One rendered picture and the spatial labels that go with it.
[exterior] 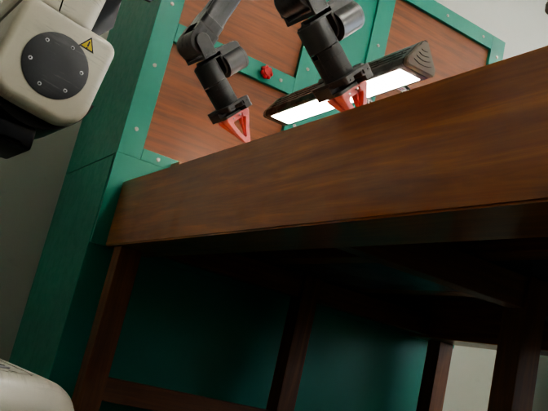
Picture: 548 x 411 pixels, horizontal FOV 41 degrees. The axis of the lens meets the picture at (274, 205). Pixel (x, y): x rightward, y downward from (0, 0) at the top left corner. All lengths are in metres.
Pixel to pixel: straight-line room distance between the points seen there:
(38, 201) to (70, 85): 1.69
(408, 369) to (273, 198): 1.48
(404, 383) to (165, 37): 1.39
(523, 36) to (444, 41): 2.01
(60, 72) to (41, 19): 0.08
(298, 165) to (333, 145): 0.09
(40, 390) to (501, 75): 0.67
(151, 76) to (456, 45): 1.24
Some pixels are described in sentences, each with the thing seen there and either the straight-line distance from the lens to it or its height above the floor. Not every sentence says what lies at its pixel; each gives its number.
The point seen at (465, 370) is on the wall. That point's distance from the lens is 4.23.
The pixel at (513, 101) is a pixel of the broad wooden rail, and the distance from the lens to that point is 0.87.
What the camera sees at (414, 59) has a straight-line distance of 1.61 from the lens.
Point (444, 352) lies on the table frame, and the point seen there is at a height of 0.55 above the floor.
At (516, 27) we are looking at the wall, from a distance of 4.79.
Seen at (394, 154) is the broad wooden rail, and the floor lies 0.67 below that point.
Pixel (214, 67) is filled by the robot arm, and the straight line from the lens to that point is 1.67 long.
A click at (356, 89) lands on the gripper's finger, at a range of 1.31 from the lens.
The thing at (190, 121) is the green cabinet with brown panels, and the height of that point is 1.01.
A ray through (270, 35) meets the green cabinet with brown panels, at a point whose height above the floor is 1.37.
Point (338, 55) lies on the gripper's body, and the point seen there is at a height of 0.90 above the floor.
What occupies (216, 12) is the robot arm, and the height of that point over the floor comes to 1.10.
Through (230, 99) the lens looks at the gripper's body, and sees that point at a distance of 1.67.
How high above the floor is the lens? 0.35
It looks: 13 degrees up
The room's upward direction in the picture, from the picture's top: 13 degrees clockwise
